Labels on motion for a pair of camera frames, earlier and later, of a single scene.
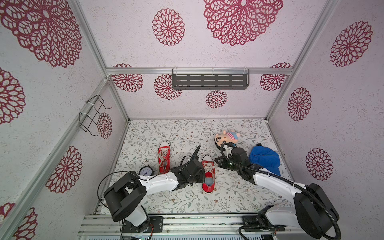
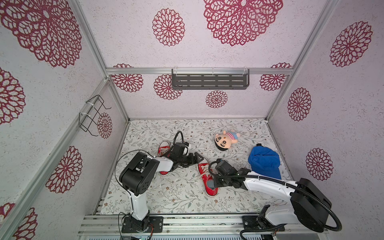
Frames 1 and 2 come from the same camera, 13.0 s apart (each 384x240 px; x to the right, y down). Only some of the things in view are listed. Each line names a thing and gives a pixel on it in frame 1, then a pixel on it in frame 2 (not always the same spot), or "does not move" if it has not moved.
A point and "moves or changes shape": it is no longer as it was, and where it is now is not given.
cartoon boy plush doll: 225,137 does not move
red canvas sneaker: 164,157 does not move
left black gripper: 202,174 -> 193,162
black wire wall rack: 88,117 does not move
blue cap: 266,157 does not move
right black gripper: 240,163 -> 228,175
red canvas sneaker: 208,162 moves or changes shape
